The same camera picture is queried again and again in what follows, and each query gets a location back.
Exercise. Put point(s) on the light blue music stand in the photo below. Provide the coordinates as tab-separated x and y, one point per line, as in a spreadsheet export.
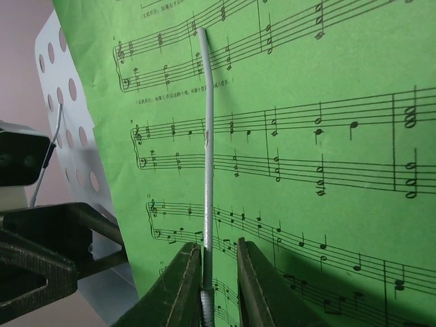
112	292

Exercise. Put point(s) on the green sheet music right page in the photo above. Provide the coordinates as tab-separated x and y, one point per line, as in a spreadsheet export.
324	143

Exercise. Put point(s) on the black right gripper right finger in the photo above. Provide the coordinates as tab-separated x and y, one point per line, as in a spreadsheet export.
265	299

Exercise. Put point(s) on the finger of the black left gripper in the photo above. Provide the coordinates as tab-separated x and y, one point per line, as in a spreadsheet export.
32	276
67	229

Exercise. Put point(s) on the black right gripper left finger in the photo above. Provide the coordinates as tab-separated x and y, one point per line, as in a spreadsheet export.
174	299

